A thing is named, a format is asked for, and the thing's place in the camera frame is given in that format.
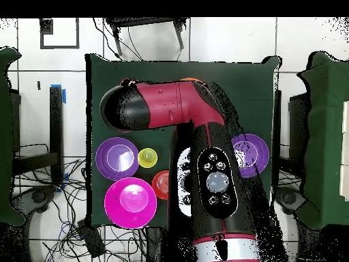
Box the black metal stand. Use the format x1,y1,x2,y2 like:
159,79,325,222
104,17,189,57

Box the green cloth side table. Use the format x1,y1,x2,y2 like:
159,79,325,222
0,46,25,227
295,50,349,231

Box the black power adapter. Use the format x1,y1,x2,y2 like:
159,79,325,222
76,220,106,259

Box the black floor stand base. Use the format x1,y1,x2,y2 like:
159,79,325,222
275,186,307,215
10,185,58,216

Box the dark green table cloth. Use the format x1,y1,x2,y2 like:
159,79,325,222
85,53,282,229

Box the purple plastic bowl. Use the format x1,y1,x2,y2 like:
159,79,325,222
95,136,140,181
230,133,270,179

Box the yellow plastic cup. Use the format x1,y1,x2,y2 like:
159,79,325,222
137,147,158,169

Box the black table frame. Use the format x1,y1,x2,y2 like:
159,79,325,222
10,85,67,186
272,89,309,189

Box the floor cable bundle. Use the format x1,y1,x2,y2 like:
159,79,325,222
13,143,153,262

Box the white boxes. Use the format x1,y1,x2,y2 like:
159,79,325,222
339,100,349,201

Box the large pink plastic bowl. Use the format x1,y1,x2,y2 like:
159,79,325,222
104,177,158,229

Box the red-orange plastic bowl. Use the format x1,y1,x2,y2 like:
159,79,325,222
151,170,170,201

